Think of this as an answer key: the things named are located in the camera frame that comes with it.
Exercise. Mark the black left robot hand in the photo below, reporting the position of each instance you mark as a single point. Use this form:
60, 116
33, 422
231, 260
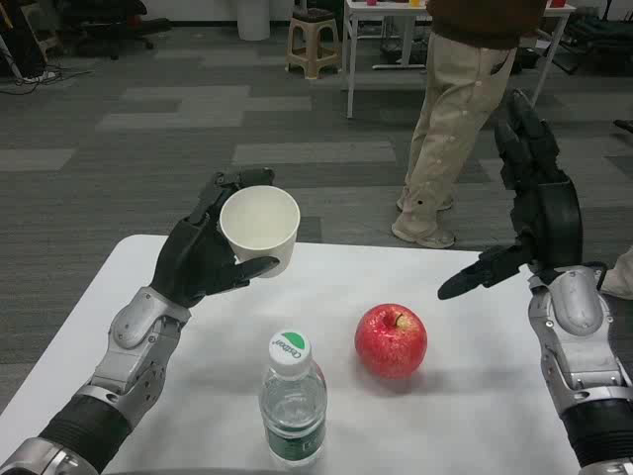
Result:
188, 262

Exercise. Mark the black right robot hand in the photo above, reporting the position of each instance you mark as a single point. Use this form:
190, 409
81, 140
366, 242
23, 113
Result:
554, 222

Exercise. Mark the white paper cup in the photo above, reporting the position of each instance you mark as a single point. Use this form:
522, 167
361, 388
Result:
259, 218

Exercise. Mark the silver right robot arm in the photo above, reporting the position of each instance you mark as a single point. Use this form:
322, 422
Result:
578, 346

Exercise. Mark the beige fabric object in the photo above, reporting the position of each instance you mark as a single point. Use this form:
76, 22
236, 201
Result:
620, 277

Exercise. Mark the person in beige trousers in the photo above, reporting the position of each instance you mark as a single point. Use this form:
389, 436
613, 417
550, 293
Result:
455, 123

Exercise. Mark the clear plastic water bottle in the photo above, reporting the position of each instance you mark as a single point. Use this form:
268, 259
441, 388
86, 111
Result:
292, 410

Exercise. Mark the black folded equipment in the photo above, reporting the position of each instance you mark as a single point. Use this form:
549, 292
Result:
598, 39

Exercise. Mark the red apple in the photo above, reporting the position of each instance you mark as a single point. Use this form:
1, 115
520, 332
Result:
390, 344

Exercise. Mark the beige plastic stool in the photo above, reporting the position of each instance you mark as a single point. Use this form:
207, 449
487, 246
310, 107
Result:
314, 54

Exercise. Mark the white cylindrical bin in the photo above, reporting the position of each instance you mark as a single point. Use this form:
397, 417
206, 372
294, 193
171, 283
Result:
253, 20

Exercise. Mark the white metal-legged table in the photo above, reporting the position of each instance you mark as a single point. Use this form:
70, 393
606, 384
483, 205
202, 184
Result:
350, 59

